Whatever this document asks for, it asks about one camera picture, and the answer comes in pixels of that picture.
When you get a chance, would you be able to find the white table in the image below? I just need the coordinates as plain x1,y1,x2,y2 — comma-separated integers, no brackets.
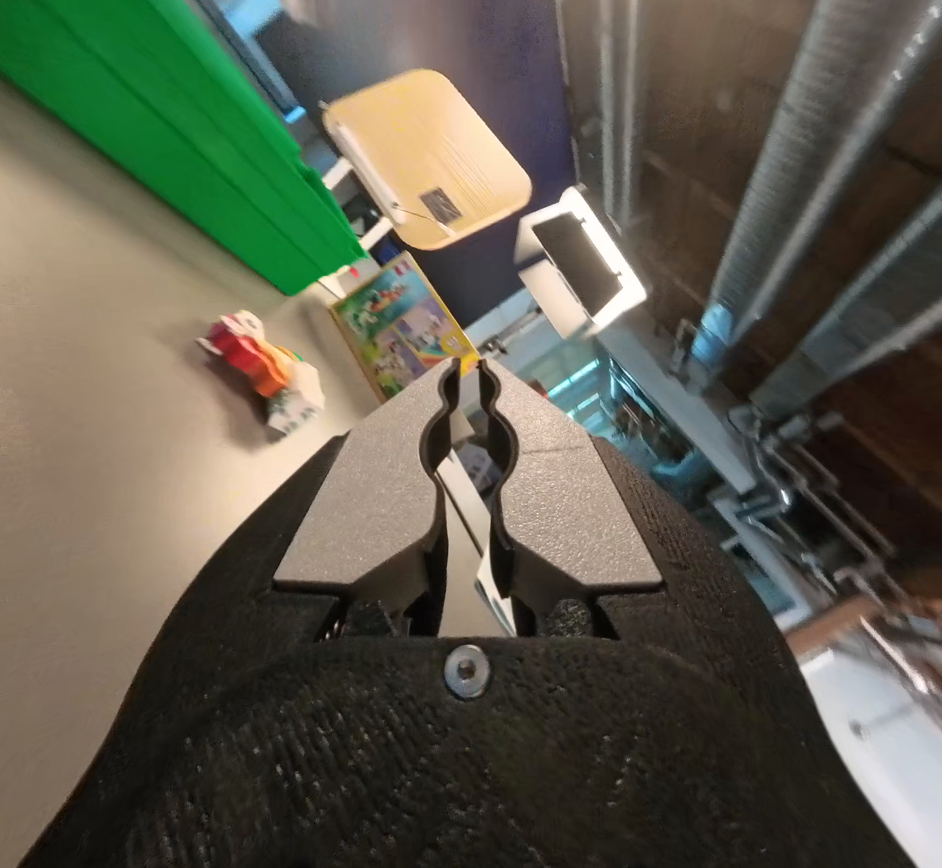
798,643,942,868

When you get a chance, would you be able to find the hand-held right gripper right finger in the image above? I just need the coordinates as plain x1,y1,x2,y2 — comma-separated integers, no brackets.
477,359,665,636

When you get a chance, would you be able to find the lego unicorn model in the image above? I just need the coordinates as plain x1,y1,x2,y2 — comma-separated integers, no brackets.
194,310,326,436

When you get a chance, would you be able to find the beige wooden chair seat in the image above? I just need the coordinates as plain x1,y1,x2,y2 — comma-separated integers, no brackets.
321,69,534,252

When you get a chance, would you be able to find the colourful lego box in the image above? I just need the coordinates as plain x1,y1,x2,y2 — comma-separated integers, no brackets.
328,253,481,402

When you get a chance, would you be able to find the white monitor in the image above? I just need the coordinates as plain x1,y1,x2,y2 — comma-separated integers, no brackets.
514,185,650,341

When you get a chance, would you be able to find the stack of green bins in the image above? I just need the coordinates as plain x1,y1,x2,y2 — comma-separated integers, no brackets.
0,0,370,296

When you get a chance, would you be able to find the silver ventilation duct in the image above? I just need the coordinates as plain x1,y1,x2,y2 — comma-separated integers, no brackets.
699,0,942,391
747,194,942,413

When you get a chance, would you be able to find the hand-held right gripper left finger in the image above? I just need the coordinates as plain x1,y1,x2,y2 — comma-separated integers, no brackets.
274,359,462,636

